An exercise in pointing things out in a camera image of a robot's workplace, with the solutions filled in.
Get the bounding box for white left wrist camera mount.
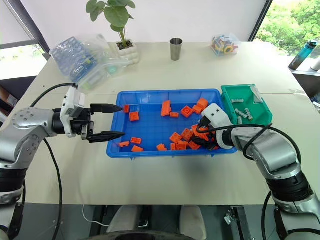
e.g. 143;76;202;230
61;86;86;139

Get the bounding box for long orange brick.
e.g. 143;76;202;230
160;99;173;118

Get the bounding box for grey label card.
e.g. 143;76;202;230
250;86;264;105

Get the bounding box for white ribbed plant pot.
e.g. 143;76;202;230
115;39;141;66

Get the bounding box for clear box of colourful parts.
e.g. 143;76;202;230
209;34;241;58

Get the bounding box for clear plastic bag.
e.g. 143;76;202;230
74;33;131;91

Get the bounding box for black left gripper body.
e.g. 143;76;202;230
70;108;95;143

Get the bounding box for thin white string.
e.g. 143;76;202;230
261;89;306;96

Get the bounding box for teal water bottle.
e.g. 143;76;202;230
288;39;319;71

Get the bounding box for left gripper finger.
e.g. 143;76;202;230
88;130;126;144
90;103;124;116

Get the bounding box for white cable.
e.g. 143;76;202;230
82;204;109;228

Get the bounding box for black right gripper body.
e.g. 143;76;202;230
199;131;221;151

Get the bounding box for green leafy plant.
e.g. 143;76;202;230
86;0;137;49

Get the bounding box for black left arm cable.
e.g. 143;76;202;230
29;83;77;240

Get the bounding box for metal cup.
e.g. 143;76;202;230
169;37;184;62

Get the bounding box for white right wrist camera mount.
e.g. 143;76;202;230
201;103;234;151

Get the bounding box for metal latch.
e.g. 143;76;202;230
224;206;241;226

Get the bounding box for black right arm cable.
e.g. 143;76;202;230
196;117;275;240

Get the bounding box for green plastic bin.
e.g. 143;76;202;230
220;83;274;126

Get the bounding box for white bottle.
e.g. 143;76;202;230
309;58;320;74

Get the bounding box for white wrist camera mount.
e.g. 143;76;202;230
201;103;234;151
61;86;86;139

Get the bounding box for dark side shelf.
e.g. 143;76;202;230
0;74;38;121

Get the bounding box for blue plastic bin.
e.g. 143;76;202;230
106;88;239;159

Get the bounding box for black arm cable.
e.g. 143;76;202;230
29;83;77;240
196;117;275;240

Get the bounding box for black window frame post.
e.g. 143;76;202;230
247;0;274;43
4;0;52;61

